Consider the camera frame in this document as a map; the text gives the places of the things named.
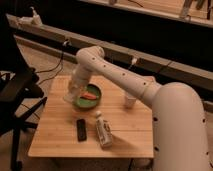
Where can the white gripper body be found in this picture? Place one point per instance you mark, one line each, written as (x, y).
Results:
(76, 88)

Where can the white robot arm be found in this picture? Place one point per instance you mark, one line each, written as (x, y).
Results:
(179, 127)

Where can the white ceramic cup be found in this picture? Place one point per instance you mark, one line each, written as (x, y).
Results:
(129, 100)

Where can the orange carrot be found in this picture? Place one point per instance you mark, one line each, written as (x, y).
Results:
(89, 96)

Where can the green plate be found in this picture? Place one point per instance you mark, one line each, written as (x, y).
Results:
(89, 104)

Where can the black rectangular remote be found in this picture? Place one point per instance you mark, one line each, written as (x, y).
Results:
(81, 130)

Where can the black office chair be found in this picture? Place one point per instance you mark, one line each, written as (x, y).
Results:
(18, 81)

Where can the wooden table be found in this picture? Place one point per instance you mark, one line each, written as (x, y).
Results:
(56, 135)

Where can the white spray bottle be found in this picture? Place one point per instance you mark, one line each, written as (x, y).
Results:
(36, 17)

